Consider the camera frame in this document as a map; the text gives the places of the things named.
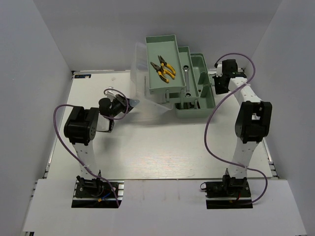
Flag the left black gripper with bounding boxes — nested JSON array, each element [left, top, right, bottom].
[[110, 93, 140, 118]]

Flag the large silver ratchet wrench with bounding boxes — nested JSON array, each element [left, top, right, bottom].
[[183, 65, 191, 97]]

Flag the green cantilever toolbox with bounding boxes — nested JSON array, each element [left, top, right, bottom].
[[129, 34, 217, 119]]

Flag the yellow-handled pliers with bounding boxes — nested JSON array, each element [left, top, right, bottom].
[[158, 55, 176, 79], [150, 62, 169, 83]]

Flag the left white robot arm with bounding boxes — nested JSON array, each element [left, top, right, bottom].
[[63, 94, 133, 197]]

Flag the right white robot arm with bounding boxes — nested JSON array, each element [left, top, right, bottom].
[[214, 59, 272, 197]]

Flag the left blue label sticker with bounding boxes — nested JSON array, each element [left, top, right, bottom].
[[74, 74, 92, 79]]

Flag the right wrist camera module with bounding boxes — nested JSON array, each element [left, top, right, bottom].
[[215, 62, 223, 77]]

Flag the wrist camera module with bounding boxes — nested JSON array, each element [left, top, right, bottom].
[[104, 89, 115, 100], [215, 62, 223, 77]]

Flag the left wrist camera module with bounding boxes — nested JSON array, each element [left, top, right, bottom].
[[104, 89, 115, 100]]

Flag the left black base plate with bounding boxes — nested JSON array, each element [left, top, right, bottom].
[[71, 179, 124, 208]]

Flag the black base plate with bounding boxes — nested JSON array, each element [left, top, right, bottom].
[[200, 181, 253, 209], [71, 179, 124, 208]]

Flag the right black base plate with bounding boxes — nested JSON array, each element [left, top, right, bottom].
[[200, 181, 253, 209]]

